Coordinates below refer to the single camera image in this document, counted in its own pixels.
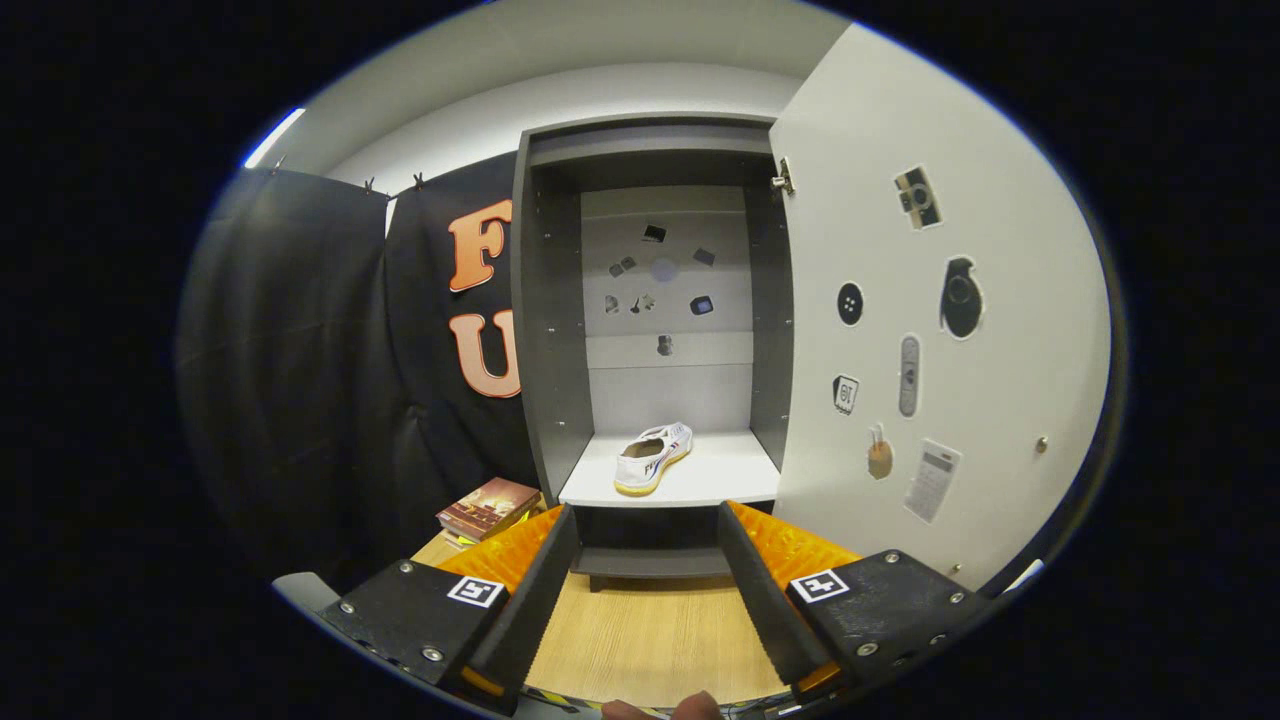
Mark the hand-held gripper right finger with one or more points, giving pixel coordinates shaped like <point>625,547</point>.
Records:
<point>765,600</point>

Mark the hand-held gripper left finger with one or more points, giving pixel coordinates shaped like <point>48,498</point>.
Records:
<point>535,610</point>

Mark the white canvas shoe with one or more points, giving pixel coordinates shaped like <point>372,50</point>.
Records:
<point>645,465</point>

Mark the dark grey shoe cabinet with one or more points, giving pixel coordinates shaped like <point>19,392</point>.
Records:
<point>550,350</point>

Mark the yellow book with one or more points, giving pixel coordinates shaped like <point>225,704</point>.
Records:
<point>458,541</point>

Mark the brown cover book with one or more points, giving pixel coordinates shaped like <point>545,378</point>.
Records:
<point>490,505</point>

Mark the black backdrop cloth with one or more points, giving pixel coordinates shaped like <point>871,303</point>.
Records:
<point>300,380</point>

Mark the ceiling strip light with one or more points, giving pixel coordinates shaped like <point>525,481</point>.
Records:
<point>273,138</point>

